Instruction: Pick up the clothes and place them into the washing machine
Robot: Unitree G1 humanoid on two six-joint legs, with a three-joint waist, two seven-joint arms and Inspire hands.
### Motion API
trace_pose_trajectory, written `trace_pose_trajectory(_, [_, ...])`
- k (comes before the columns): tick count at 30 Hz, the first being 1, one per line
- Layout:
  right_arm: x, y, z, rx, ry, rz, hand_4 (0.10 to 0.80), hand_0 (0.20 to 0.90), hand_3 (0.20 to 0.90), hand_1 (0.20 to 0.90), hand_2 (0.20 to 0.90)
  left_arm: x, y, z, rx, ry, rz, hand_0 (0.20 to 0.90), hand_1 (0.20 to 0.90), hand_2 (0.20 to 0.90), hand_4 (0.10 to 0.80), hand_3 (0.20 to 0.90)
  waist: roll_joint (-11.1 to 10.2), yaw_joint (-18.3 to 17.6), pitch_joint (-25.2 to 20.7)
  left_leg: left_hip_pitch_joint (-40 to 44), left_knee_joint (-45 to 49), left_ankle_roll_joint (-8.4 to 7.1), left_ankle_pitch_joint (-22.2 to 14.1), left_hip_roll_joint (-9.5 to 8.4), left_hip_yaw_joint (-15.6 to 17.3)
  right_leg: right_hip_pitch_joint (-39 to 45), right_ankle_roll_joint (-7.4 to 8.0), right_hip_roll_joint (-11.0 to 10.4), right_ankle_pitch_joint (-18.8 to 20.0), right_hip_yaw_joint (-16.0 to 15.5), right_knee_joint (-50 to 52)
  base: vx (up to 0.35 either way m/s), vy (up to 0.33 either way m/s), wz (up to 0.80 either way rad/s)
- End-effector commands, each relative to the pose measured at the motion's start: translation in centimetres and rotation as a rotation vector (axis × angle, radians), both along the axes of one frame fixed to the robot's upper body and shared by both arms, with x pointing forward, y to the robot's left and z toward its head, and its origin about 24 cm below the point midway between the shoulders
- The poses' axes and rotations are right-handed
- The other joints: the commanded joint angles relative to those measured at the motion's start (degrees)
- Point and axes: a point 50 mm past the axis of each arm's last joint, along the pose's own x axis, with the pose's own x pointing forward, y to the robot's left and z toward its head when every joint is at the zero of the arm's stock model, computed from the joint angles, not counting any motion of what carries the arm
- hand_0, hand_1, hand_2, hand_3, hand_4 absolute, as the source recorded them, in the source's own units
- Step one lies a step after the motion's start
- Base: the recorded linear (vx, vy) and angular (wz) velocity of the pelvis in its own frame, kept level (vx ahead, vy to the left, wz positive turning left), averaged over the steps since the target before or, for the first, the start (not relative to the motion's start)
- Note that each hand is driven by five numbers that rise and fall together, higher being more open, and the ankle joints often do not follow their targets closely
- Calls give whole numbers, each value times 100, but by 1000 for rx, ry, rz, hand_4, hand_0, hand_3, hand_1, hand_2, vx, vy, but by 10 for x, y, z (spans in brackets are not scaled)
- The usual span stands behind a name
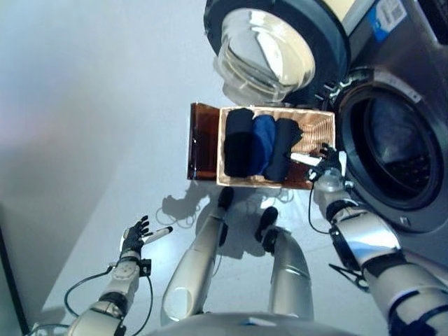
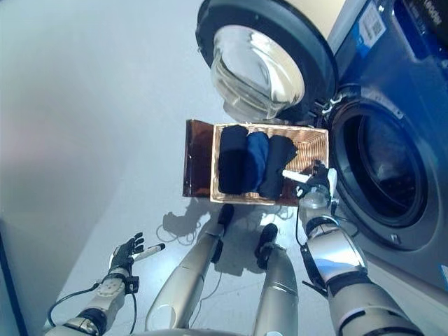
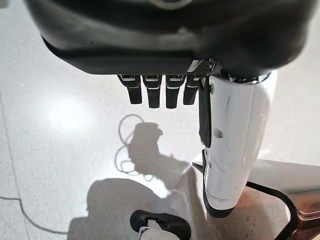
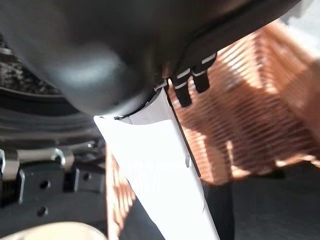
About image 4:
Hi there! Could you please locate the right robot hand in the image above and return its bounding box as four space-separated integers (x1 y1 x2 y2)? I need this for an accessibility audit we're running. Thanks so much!
0 0 298 240

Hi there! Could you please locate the rectangular wicker laundry basket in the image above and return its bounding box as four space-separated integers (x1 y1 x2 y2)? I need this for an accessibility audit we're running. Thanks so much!
104 18 320 240

